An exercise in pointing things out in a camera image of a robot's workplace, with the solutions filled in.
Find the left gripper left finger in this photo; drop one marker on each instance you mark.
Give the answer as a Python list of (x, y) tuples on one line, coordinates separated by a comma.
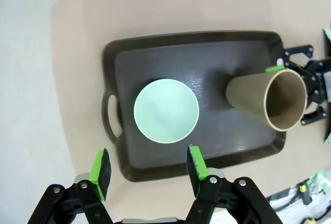
[(99, 167)]

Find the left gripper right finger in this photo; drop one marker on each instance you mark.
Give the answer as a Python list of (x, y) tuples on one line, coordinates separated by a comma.
[(197, 164)]

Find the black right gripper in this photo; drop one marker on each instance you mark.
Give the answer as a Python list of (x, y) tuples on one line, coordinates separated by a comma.
[(318, 76)]

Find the brown tall cup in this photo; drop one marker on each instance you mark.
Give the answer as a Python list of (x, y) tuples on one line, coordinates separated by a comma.
[(248, 94)]

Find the brown serving tray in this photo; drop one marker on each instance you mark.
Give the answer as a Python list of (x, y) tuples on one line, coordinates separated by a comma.
[(168, 61)]

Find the light green bowl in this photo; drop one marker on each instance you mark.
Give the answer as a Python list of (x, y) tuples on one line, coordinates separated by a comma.
[(165, 110)]

